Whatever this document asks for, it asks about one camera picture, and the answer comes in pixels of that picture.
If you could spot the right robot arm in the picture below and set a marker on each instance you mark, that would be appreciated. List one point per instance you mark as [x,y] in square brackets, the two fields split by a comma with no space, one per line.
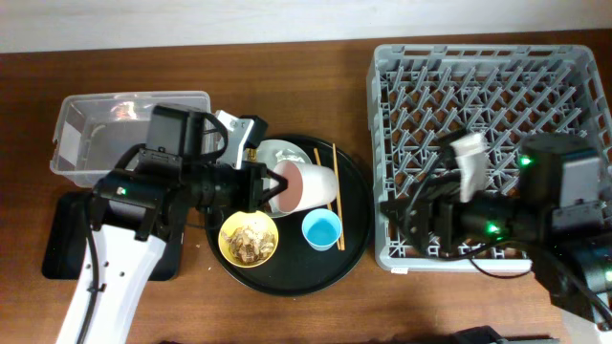
[556,217]

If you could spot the pink plastic cup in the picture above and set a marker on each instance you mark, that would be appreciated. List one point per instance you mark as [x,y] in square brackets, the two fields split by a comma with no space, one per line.
[303,187]

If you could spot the black object at bottom edge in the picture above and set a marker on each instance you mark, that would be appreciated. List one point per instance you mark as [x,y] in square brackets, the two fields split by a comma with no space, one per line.
[487,335]

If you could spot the black rectangular tray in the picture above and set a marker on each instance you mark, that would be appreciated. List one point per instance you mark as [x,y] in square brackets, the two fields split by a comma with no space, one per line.
[66,246]

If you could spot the grey plate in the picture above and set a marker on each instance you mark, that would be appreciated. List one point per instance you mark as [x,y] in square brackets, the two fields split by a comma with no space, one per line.
[272,152]

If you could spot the crumpled white tissue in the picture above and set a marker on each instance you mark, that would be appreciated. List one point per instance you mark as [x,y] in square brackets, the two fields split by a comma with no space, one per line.
[288,155]

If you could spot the left wooden chopstick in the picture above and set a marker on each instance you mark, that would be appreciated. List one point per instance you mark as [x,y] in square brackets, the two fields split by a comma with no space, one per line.
[328,183]

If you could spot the wooden chopstick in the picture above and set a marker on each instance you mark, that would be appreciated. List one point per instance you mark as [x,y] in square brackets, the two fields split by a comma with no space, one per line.
[341,244]
[328,183]

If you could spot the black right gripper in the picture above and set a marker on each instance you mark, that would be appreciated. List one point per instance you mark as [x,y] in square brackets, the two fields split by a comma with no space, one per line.
[447,201]

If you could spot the blue plastic cup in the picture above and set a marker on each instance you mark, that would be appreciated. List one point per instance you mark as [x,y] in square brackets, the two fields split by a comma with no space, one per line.
[321,228]

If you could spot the round black tray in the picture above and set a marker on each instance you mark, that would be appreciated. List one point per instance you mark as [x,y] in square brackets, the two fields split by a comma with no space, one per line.
[296,268]

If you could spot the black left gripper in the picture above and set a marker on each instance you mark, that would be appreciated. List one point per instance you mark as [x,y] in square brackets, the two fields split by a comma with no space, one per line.
[253,197]

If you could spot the food scraps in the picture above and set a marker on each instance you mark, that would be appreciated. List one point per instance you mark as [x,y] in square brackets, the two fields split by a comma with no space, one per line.
[249,246]

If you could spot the yellow bowl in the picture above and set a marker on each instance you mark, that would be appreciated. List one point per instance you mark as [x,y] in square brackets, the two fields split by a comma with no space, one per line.
[237,219]

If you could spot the clear plastic bin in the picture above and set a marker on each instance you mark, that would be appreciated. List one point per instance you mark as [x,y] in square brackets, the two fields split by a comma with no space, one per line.
[93,131]

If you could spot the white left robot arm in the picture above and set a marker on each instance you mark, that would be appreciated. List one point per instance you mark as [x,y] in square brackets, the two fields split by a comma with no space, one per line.
[190,159]

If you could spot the grey dishwasher rack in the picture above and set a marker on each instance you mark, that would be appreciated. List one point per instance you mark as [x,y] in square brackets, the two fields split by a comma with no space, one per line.
[417,94]

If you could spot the right wooden chopstick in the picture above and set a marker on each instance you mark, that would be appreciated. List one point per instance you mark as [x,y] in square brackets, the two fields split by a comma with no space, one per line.
[341,244]

